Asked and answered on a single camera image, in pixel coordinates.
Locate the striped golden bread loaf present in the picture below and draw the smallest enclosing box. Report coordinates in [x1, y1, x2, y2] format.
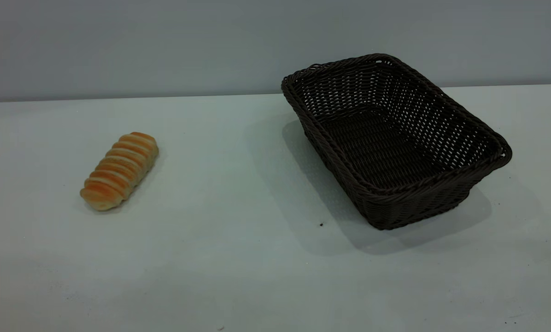
[80, 131, 159, 212]

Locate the black woven wicker basket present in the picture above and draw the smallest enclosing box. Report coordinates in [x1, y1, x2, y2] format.
[281, 53, 513, 231]

